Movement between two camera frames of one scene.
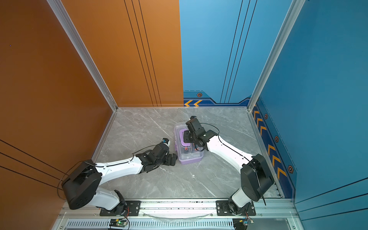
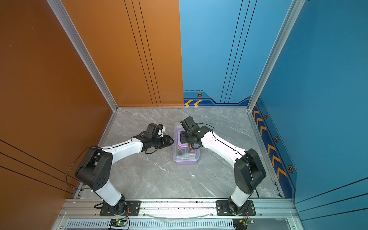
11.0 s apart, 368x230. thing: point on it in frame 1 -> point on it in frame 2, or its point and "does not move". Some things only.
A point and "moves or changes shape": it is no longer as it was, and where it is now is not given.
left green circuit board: [117, 222] does not move
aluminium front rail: [188, 209] does not move
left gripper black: [169, 161] -> [167, 140]
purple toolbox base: [190, 161] moves or changes shape
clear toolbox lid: [186, 150] does not move
